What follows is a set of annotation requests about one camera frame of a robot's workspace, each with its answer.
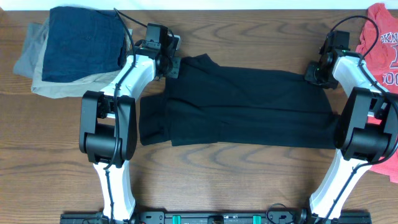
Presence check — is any black t-shirt with logo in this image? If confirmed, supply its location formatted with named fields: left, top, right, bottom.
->
left=139, top=54, right=338, bottom=149

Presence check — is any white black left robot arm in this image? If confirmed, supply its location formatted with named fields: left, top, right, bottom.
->
left=79, top=47, right=179, bottom=223

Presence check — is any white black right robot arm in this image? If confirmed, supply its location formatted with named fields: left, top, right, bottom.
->
left=303, top=49, right=397, bottom=223

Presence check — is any red printed t-shirt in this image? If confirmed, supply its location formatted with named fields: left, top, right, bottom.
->
left=355, top=2, right=398, bottom=184

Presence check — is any folded beige garment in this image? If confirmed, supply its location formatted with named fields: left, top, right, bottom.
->
left=31, top=19, right=125, bottom=98

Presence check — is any folded navy blue garment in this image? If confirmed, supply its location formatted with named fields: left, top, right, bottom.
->
left=42, top=6, right=126, bottom=83

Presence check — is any folded grey garment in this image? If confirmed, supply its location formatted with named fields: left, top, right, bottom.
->
left=13, top=23, right=46, bottom=78

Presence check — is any black looped base cable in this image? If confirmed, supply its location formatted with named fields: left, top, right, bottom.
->
left=266, top=202, right=296, bottom=224

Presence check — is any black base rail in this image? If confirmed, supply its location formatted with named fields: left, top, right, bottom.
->
left=60, top=209, right=372, bottom=224

